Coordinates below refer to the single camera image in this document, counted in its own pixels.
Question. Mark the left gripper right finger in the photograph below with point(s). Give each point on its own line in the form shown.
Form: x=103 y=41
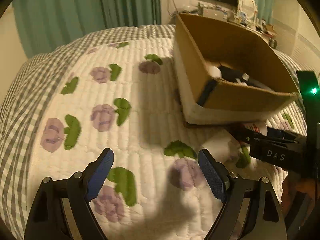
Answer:
x=263 y=218

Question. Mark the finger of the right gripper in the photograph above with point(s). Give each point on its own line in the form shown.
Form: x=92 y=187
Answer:
x=239 y=132
x=282 y=134

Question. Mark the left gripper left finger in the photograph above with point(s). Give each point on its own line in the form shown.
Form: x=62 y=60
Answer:
x=47 y=218

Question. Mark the white red cylindrical canister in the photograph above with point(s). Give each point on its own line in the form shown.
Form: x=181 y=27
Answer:
x=259 y=127

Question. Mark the white power adapter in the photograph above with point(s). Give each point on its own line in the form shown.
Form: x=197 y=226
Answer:
x=222 y=146

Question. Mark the black oblong object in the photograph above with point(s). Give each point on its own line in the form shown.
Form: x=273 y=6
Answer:
x=236 y=76

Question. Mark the white squeeze bottle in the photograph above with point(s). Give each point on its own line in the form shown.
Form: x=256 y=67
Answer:
x=214 y=71

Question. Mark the brown cardboard box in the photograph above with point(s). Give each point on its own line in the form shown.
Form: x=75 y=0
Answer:
x=199 y=42

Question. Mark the white louvered wardrobe door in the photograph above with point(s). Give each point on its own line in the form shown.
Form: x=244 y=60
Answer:
x=296 y=35

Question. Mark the grey gingham blanket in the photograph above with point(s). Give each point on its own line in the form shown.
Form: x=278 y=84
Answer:
x=46 y=75

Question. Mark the oval white vanity mirror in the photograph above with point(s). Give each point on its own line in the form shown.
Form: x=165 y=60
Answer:
x=249 y=9

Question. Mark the small silver refrigerator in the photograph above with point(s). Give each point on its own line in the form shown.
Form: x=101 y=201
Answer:
x=215 y=14

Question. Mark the white floral quilt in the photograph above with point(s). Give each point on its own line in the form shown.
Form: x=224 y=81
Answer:
x=126 y=100

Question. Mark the large green curtain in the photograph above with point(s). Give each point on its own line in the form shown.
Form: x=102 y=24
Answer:
x=44 y=25

